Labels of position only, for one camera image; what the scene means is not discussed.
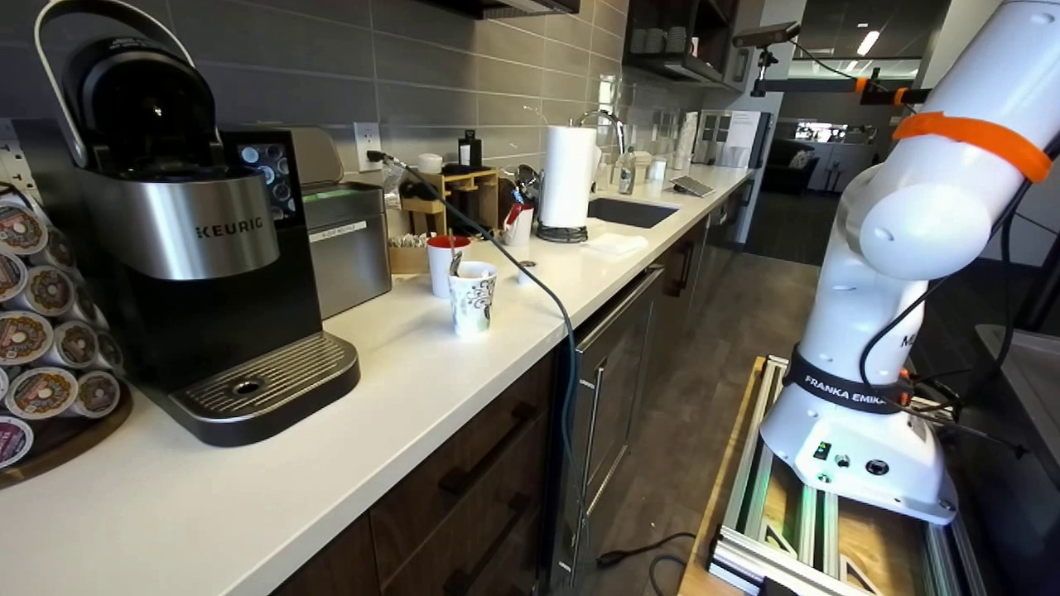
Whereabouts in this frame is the black silver Keurig coffee maker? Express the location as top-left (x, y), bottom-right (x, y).
top-left (29, 0), bottom-right (366, 452)

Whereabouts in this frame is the coffee pod in rack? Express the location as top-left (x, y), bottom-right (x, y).
top-left (19, 263), bottom-right (79, 320)
top-left (0, 413), bottom-right (37, 473)
top-left (5, 366), bottom-right (79, 425)
top-left (0, 203), bottom-right (54, 263)
top-left (0, 249), bottom-right (32, 304)
top-left (49, 315), bottom-right (107, 370)
top-left (0, 309), bottom-right (58, 369)
top-left (71, 369), bottom-right (125, 422)

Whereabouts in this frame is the coffee pod carousel rack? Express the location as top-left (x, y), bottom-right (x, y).
top-left (0, 144), bottom-right (135, 490)

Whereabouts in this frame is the patterned paper cup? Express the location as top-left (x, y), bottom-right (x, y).
top-left (448, 259), bottom-right (499, 343)

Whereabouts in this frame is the white cup with red sticks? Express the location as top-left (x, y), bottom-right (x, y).
top-left (499, 203), bottom-right (536, 256)

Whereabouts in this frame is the white mug red inside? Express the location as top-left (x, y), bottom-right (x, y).
top-left (424, 233), bottom-right (475, 303)

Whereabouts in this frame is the white paper towel roll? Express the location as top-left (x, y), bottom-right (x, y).
top-left (536, 123), bottom-right (601, 233)

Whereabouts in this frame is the small box of packets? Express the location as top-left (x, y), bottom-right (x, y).
top-left (386, 233), bottom-right (431, 279)

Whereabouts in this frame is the dark kitchen sink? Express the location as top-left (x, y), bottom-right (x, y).
top-left (588, 195), bottom-right (678, 233)

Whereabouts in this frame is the wooden countertop organizer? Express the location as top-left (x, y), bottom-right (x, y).
top-left (398, 164), bottom-right (508, 240)

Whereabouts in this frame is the black jar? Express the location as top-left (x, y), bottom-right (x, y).
top-left (453, 126), bottom-right (487, 171)

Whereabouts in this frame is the chrome sink faucet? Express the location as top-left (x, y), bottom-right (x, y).
top-left (596, 107), bottom-right (647, 198)

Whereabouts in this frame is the dark wood counter cabinet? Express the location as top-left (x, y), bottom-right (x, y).
top-left (272, 186), bottom-right (776, 596)

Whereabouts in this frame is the black orange bar clamp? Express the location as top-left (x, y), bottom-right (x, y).
top-left (849, 63), bottom-right (939, 110)

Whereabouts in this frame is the black side table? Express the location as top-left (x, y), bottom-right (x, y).
top-left (970, 320), bottom-right (1060, 596)

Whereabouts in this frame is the black power cable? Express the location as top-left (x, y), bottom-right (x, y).
top-left (366, 145), bottom-right (698, 596)

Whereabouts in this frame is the black wire towel holder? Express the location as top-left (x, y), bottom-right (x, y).
top-left (531, 223), bottom-right (592, 249)

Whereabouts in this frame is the white wall outlet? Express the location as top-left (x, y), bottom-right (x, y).
top-left (350, 120), bottom-right (386, 176)

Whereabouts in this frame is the dark wall shelf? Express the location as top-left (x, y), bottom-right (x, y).
top-left (624, 0), bottom-right (747, 92)

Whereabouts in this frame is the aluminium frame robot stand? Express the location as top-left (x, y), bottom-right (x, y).
top-left (673, 351), bottom-right (990, 596)

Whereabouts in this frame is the orange strap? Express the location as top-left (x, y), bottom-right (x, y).
top-left (891, 110), bottom-right (1058, 186)

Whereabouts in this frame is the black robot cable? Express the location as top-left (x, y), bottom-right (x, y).
top-left (855, 131), bottom-right (1060, 445)

